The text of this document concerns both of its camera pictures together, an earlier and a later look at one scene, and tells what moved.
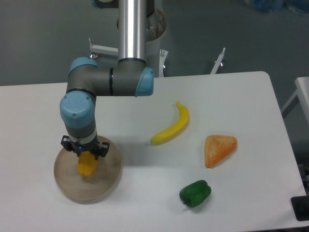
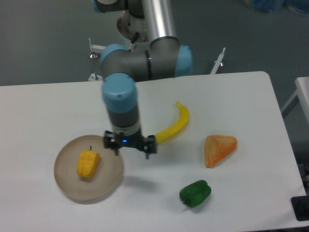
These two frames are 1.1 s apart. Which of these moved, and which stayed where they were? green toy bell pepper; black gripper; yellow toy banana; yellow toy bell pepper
Moved: black gripper
Stayed: yellow toy banana; yellow toy bell pepper; green toy bell pepper
